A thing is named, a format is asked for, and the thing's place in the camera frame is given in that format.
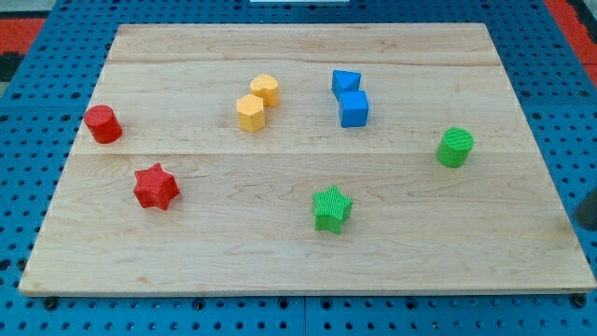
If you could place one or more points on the blue triangle block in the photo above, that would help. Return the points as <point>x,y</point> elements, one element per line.
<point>343,81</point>

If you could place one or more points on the black robot pusher tip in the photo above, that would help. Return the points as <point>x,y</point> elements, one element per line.
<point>585,212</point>

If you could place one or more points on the red cylinder block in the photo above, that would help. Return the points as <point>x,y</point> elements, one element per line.
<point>103,124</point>

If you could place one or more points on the green star block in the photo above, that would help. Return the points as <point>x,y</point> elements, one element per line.
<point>331,209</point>

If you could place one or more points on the yellow hexagon block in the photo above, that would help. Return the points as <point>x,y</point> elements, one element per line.
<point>250,113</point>

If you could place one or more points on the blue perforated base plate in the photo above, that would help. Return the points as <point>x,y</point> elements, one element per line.
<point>44,102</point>

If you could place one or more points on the wooden board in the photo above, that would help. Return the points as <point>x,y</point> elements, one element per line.
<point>243,225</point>

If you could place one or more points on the yellow heart block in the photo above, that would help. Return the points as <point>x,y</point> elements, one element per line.
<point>266,87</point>

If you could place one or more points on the red star block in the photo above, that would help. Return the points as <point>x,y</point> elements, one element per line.
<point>155,187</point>

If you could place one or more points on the green cylinder block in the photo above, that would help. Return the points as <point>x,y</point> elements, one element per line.
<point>454,147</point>

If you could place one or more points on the blue cube block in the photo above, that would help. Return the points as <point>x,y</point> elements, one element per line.
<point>353,110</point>

